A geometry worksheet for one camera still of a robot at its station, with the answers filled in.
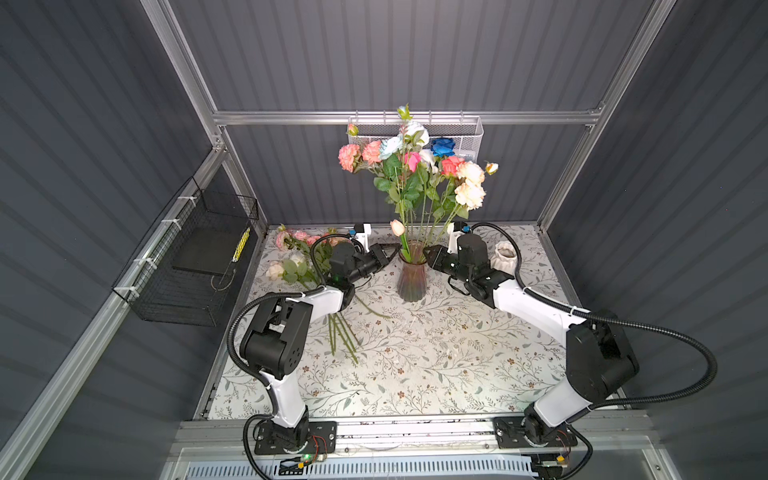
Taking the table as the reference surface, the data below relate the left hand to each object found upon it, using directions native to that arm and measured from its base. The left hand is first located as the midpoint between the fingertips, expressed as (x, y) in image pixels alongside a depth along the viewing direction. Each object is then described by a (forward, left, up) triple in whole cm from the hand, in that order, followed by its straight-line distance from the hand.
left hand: (403, 246), depth 85 cm
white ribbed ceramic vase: (-7, -27, +1) cm, 28 cm away
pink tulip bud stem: (0, +2, +7) cm, 7 cm away
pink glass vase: (-3, -3, -8) cm, 9 cm away
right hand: (-1, -7, -1) cm, 7 cm away
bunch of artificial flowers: (+14, +34, -21) cm, 42 cm away
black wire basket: (-10, +55, +5) cm, 56 cm away
